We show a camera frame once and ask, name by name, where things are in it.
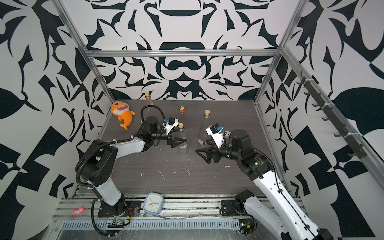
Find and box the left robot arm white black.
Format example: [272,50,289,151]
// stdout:
[75,116,187,217]

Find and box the circuit board with wires left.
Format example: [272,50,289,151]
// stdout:
[107,216,131,229]

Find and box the orange shark plush toy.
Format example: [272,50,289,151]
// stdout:
[111,101,136,130]

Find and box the pink small toy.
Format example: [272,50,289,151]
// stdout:
[71,206,86,218]

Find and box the white slotted cable duct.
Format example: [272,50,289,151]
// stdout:
[62,219,241,231]

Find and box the clear glass bottle with cork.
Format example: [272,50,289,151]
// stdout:
[144,92,155,118]

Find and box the light blue alarm clock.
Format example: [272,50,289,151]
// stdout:
[142,192,165,216]

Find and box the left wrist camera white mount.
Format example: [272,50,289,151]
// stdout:
[164,117,179,135]

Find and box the black corrugated cable hose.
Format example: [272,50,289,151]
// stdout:
[74,104,166,187]

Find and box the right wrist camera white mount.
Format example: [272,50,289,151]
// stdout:
[206,124,225,149]

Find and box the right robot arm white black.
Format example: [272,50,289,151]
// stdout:
[196,125,333,240]

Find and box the small clear bottle with cork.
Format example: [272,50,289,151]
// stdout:
[178,123,188,154]

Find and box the green circuit board right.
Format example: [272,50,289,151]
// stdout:
[239,220,257,236]

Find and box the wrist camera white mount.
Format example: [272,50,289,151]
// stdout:
[206,124,225,149]
[164,117,179,135]

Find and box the small red yellow toy figure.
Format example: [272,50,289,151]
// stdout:
[180,106,186,115]

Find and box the tall clear bottle yellow label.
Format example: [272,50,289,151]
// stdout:
[198,110,211,146]

